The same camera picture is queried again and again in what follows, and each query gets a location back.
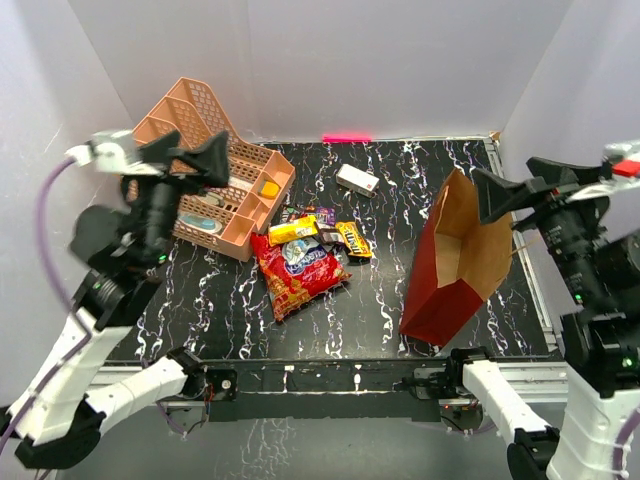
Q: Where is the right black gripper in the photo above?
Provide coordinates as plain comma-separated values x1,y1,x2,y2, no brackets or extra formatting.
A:
472,154,609,303

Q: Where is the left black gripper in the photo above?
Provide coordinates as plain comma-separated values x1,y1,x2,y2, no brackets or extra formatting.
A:
130,128,230,265

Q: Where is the red brown paper bag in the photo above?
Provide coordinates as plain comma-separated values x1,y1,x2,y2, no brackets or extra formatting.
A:
399,170,515,347

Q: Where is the brown chocolate candy packet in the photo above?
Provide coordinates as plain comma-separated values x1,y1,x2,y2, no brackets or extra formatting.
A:
279,205,304,223

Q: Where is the yellow snack bag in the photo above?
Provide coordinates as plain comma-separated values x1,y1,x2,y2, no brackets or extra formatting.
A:
268,215,317,246

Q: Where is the silver blue snack wrapper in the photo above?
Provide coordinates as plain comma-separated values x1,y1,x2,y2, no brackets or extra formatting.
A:
282,237,327,268

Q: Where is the purple candy packet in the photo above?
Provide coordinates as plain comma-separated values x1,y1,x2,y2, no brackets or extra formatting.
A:
313,207,336,227

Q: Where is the red candy bag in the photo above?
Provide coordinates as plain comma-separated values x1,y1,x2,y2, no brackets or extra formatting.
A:
250,234,351,322

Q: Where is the yellow peanut candy packet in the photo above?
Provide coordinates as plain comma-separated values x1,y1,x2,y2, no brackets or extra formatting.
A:
336,221,373,259

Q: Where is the purple snack wrapper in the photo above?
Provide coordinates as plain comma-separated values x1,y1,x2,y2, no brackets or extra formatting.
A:
314,223,344,245

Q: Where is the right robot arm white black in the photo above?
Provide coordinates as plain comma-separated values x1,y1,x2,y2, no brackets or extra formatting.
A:
445,143,639,479

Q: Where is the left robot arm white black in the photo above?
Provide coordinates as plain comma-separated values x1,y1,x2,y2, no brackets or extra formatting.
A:
1,130,230,478

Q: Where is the blue white item in organizer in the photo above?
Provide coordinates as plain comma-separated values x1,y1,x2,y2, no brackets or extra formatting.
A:
178,213,223,235

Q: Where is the pink plastic file organizer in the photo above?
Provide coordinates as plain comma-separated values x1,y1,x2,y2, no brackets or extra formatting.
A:
133,77,295,262

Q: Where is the orange yellow block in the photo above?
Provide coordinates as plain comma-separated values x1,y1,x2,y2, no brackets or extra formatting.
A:
258,180,280,200

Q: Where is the small white red box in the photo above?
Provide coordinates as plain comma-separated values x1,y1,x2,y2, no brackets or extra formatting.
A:
336,164,379,198

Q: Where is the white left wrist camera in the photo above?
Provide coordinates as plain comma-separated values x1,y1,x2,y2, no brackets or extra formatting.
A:
65,129,144,175

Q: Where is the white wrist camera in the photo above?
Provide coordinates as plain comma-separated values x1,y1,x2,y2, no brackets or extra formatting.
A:
65,129,144,175
564,139,640,204

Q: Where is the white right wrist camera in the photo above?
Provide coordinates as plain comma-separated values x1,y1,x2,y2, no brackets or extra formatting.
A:
564,139,640,204

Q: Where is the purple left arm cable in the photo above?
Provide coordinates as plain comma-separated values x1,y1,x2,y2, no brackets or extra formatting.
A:
0,157,86,451

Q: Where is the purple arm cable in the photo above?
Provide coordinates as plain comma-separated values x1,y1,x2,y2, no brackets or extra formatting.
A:
612,409,640,476
0,157,86,451

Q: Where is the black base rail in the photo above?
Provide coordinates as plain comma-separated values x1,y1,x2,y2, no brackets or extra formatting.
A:
161,358,489,431

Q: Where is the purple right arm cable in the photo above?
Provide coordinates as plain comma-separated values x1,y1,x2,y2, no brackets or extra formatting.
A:
612,409,640,476

